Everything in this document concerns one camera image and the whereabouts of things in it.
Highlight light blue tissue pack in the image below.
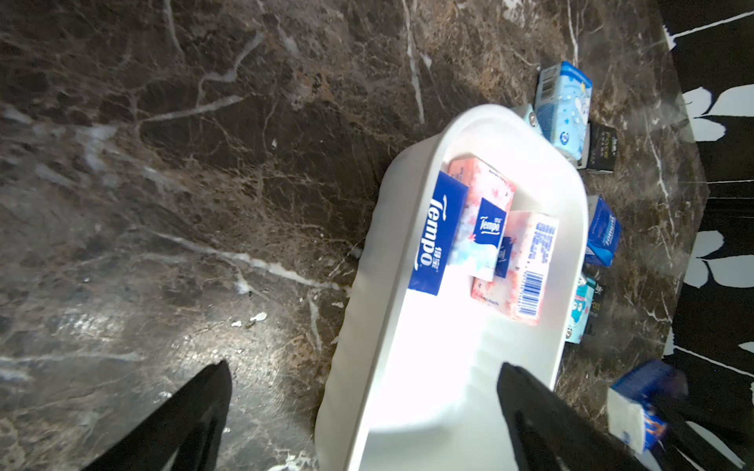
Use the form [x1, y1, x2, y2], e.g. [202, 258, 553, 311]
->
[534, 61, 593, 166]

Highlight white pink tissue pack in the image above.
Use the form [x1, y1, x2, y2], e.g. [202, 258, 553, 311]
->
[471, 211, 559, 326]

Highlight pink Tempo tissue pack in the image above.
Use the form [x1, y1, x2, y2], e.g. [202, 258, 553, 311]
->
[448, 154, 516, 282]

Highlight teal cartoon tissue pack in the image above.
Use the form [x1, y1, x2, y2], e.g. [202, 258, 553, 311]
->
[565, 273, 596, 345]

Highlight dark blue tissue pack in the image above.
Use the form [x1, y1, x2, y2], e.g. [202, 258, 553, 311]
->
[584, 195, 622, 267]

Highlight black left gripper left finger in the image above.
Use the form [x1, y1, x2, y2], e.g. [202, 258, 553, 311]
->
[86, 360, 233, 470]

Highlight white storage box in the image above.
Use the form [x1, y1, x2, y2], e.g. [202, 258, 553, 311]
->
[314, 104, 589, 470]

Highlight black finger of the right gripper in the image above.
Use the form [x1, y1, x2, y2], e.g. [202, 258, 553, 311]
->
[650, 392, 753, 470]

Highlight cartoon blue red tissue pack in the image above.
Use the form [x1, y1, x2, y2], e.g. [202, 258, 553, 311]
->
[607, 359, 688, 453]

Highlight black tissue pack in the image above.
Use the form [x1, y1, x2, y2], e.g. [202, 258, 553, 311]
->
[578, 123, 619, 173]

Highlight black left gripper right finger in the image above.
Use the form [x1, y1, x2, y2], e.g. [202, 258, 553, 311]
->
[497, 362, 644, 470]

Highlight small teal tissue pack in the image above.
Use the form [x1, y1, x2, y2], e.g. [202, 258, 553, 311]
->
[512, 104, 544, 135]

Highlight blue Tempo tissue pack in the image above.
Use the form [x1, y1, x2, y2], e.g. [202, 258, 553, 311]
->
[408, 172, 469, 296]

